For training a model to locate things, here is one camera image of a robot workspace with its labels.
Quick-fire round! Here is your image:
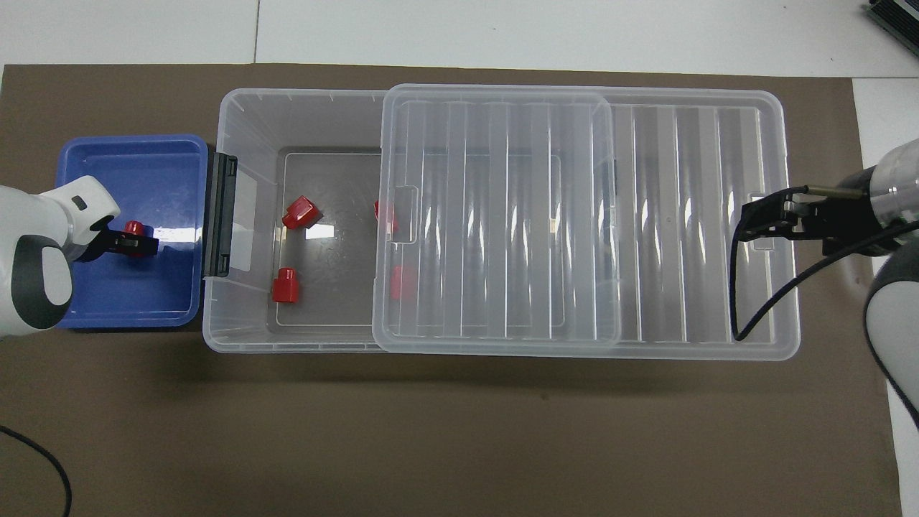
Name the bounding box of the clear plastic lid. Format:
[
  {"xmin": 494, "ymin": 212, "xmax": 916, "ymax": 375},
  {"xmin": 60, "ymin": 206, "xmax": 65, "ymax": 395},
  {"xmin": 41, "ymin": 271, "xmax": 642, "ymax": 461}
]
[{"xmin": 372, "ymin": 83, "xmax": 622, "ymax": 355}]

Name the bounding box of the black box latch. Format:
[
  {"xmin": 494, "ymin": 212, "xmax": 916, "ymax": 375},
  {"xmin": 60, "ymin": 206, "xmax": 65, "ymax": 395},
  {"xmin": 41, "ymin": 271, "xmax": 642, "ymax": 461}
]
[{"xmin": 203, "ymin": 152, "xmax": 238, "ymax": 279}]

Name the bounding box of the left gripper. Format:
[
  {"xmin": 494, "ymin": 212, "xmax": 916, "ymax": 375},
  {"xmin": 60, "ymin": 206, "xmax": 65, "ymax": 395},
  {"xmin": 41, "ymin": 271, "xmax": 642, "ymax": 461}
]
[{"xmin": 73, "ymin": 228, "xmax": 120, "ymax": 264}]

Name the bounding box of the blue plastic tray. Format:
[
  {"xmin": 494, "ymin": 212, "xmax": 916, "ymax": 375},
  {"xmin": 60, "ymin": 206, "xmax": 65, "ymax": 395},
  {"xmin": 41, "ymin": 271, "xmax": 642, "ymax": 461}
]
[{"xmin": 56, "ymin": 135, "xmax": 210, "ymax": 331}]

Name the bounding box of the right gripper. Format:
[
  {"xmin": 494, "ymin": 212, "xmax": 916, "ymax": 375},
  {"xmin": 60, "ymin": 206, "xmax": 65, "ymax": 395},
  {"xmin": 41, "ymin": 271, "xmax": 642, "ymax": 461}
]
[{"xmin": 739, "ymin": 167, "xmax": 882, "ymax": 256}]

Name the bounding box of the clear plastic storage box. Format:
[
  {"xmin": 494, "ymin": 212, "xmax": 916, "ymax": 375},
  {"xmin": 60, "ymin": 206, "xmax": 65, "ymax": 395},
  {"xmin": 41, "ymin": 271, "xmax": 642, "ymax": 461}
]
[{"xmin": 202, "ymin": 88, "xmax": 802, "ymax": 361}]

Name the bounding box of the black ribbed device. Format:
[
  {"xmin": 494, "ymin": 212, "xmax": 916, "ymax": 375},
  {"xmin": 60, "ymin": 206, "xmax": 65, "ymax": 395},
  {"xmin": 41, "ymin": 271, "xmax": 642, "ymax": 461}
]
[{"xmin": 864, "ymin": 0, "xmax": 919, "ymax": 39}]

